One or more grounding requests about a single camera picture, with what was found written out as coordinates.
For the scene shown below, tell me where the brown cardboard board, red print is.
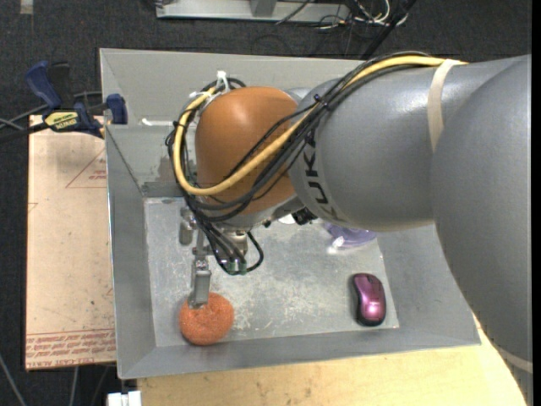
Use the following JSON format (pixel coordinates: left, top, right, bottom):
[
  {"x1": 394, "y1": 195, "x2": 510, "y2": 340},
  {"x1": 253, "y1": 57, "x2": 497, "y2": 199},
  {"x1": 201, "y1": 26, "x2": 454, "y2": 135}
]
[{"x1": 24, "y1": 113, "x2": 117, "y2": 371}]

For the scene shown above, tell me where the black cylinder on white bracket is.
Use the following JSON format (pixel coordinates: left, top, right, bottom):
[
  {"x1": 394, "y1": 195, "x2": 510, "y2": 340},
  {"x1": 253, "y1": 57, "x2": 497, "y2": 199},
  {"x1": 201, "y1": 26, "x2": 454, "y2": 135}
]
[{"x1": 276, "y1": 207, "x2": 318, "y2": 228}]

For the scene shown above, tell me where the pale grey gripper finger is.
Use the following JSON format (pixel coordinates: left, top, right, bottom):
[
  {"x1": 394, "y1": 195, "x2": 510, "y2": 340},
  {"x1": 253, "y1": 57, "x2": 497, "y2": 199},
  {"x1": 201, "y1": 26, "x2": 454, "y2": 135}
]
[
  {"x1": 188, "y1": 258, "x2": 212, "y2": 309},
  {"x1": 178, "y1": 206, "x2": 198, "y2": 246}
]

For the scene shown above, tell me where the pale purple clear plastic object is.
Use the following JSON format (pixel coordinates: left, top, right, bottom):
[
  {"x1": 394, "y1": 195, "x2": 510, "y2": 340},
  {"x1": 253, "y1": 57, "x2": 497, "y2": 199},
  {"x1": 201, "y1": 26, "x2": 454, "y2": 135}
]
[{"x1": 322, "y1": 221, "x2": 378, "y2": 254}]

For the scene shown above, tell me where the purple computer mouse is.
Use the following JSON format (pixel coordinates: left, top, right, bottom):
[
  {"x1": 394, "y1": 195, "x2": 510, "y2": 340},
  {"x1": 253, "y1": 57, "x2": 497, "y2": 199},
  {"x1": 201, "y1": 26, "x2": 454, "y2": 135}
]
[{"x1": 347, "y1": 272, "x2": 388, "y2": 327}]

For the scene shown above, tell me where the orange mesh scrubber ball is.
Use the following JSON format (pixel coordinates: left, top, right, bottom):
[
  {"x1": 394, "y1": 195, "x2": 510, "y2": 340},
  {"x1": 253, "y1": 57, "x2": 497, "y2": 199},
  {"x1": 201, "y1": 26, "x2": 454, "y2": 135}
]
[{"x1": 178, "y1": 291, "x2": 236, "y2": 347}]

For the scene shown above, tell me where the grey metal bin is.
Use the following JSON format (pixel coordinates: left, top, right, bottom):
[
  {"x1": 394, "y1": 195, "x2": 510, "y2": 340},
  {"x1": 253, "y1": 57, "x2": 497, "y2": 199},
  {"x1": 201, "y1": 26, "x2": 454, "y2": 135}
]
[{"x1": 99, "y1": 47, "x2": 483, "y2": 381}]

